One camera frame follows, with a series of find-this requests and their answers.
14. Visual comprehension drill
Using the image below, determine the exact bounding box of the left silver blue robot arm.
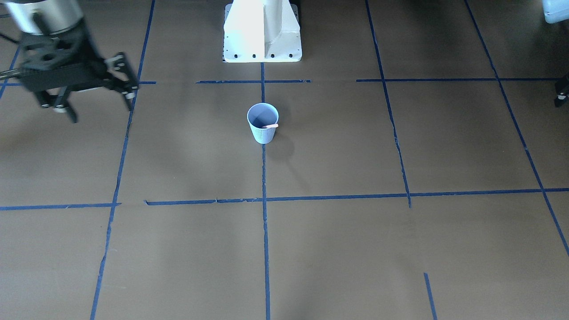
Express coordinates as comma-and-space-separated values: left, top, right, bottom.
542, 0, 569, 108

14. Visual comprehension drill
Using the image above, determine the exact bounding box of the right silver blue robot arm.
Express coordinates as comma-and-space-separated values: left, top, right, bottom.
1, 0, 139, 122

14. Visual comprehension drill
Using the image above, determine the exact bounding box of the white pillar with base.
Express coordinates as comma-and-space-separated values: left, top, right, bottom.
222, 0, 303, 63

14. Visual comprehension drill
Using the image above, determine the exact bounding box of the blue plastic cup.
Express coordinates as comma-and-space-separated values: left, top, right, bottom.
247, 103, 279, 144

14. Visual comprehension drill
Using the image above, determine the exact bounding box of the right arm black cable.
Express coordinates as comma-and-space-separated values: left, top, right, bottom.
0, 67, 27, 81

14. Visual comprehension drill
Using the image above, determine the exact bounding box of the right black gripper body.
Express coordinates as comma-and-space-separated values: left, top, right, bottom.
16, 22, 112, 92

